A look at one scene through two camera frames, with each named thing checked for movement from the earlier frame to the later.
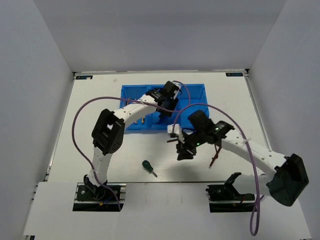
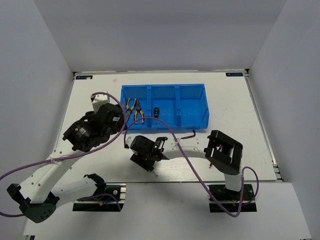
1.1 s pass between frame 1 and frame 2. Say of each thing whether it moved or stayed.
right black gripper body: moved
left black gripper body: moved
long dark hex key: moved
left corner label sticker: stayed
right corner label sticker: stayed
